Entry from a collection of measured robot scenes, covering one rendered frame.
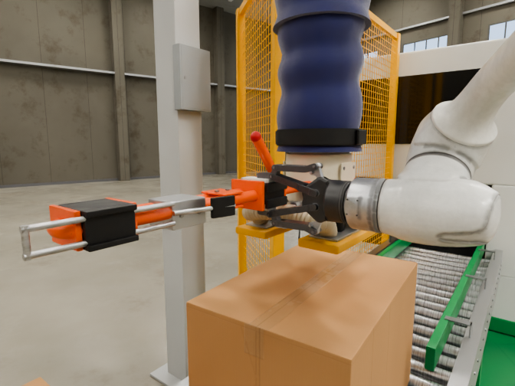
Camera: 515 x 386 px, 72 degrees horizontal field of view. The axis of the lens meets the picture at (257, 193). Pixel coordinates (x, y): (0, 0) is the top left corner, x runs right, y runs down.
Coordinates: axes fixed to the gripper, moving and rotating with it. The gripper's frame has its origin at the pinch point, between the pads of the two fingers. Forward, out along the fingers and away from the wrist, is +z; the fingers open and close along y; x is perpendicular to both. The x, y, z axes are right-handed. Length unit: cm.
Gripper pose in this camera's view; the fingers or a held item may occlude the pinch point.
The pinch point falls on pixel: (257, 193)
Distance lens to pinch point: 73.4
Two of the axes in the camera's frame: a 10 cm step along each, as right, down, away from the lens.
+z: -8.1, -0.8, 5.9
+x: 5.9, -1.2, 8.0
